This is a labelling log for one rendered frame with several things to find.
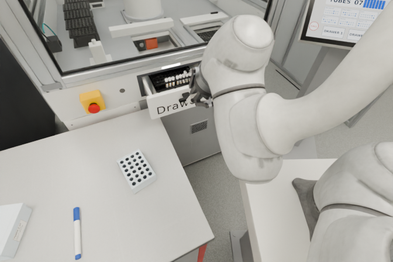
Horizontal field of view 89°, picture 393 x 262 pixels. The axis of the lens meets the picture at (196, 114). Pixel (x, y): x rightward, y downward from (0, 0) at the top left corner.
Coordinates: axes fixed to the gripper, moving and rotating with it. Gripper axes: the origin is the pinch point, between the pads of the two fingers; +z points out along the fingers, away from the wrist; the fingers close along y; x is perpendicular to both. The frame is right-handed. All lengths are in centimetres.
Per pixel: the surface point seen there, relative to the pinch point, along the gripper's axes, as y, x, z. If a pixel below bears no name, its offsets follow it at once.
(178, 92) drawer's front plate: 4.6, 2.7, 5.1
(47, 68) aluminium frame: 23.8, 41.4, 4.9
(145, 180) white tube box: -20.8, 23.2, 2.3
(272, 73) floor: 25, -149, 132
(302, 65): 19, -164, 103
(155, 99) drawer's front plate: 4.5, 11.5, 5.3
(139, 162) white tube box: -15.0, 23.5, 6.6
